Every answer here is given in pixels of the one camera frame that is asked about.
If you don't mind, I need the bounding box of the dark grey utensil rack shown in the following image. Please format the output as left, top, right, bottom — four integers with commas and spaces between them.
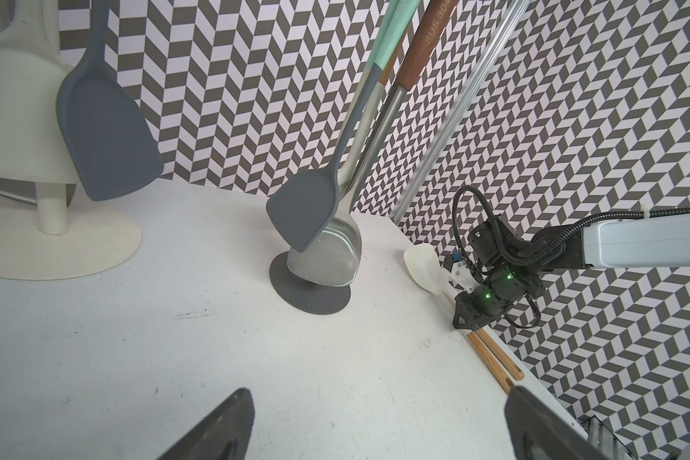
269, 252, 351, 315

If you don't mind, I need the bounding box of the cream wide turner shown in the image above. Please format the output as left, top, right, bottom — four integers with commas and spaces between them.
0, 1, 80, 184

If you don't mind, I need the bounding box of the cream utensil wooden handle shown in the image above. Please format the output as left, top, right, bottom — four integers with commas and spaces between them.
337, 32, 406, 197

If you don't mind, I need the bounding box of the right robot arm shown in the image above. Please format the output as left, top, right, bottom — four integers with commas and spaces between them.
445, 185, 690, 332

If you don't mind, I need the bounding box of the grey spatula mint handle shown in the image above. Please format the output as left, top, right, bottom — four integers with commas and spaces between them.
56, 0, 164, 201
266, 0, 420, 252

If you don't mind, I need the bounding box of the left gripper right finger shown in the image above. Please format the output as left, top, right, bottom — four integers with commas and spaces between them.
504, 386, 606, 460

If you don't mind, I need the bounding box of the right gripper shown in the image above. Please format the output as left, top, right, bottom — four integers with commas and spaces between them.
452, 266, 544, 331

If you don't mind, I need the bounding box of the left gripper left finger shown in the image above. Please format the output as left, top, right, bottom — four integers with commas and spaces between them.
158, 388, 255, 460

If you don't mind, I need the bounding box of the cream utensil rack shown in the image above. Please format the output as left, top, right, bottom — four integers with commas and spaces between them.
0, 182, 142, 281

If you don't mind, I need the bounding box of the cream spatula wooden handle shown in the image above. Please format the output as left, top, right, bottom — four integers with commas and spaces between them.
438, 278, 525, 393
402, 242, 516, 396

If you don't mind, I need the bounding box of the steel turner brown handle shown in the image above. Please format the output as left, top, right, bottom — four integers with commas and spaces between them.
287, 0, 457, 287

